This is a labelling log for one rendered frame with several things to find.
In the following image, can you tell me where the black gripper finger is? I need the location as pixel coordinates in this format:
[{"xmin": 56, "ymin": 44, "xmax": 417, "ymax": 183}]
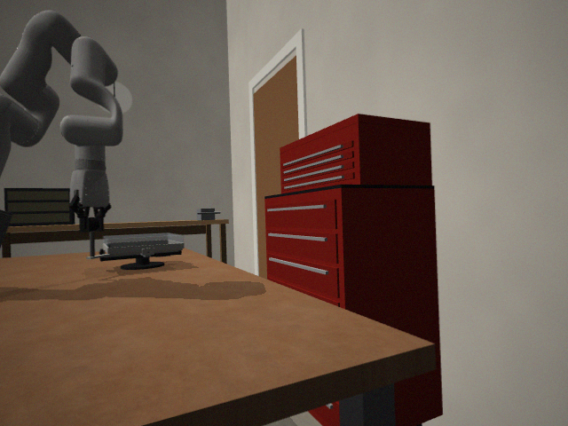
[
  {"xmin": 93, "ymin": 203, "xmax": 111, "ymax": 232},
  {"xmin": 69, "ymin": 190, "xmax": 91, "ymax": 233}
]

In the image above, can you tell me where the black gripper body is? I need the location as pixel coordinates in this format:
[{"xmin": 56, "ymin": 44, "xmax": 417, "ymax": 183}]
[{"xmin": 70, "ymin": 169, "xmax": 109, "ymax": 208}]

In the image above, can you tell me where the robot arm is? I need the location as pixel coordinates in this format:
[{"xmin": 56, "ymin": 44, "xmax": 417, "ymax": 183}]
[{"xmin": 0, "ymin": 11, "xmax": 122, "ymax": 177}]

